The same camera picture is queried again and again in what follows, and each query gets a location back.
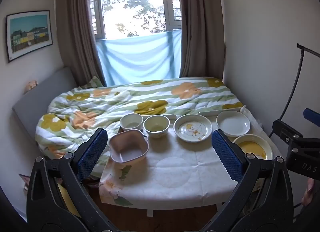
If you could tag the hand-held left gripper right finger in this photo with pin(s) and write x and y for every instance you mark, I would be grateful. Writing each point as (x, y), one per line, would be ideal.
(227, 157)

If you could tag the white floral tablecloth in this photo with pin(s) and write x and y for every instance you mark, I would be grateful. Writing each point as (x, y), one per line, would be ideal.
(175, 172)

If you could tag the yellow plate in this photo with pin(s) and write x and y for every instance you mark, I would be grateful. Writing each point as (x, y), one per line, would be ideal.
(252, 147)

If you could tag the pink floral cushion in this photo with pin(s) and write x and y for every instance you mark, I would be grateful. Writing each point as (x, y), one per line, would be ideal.
(32, 85)

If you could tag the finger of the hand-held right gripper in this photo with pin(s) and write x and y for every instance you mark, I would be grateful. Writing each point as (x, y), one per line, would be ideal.
(287, 129)
(311, 116)

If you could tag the plain white plate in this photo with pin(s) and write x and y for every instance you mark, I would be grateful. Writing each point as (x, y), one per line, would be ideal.
(233, 123)

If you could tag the grey headboard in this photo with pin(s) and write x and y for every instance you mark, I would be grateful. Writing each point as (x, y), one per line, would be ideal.
(37, 99)

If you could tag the white round bowl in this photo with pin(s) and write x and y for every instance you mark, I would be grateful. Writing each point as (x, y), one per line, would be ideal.
(131, 123)

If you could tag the floral striped blanket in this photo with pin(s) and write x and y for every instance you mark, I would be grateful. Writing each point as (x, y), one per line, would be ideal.
(112, 102)

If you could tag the cream round bowl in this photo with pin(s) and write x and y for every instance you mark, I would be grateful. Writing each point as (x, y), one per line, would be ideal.
(157, 127)

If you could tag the black curved rod stand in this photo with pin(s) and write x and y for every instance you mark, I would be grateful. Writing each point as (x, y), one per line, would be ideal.
(296, 77)

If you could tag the framed wall picture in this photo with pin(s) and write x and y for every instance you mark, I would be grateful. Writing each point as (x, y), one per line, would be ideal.
(28, 34)

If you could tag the pink square bowl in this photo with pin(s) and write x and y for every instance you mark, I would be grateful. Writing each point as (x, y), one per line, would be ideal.
(128, 151)

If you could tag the person's right hand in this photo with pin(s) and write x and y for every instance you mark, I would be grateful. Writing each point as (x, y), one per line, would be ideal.
(309, 192)

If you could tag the cartoon print plate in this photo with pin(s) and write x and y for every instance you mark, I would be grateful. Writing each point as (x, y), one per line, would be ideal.
(193, 129)

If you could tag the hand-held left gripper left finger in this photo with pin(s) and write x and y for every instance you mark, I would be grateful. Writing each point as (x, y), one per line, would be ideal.
(92, 156)

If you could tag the light blue cloth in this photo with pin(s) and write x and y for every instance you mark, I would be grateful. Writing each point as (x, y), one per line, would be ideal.
(140, 59)

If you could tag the green pillow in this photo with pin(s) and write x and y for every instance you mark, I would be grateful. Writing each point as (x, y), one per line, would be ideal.
(93, 82)

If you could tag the window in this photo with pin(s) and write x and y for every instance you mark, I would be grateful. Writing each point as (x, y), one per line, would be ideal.
(132, 5)

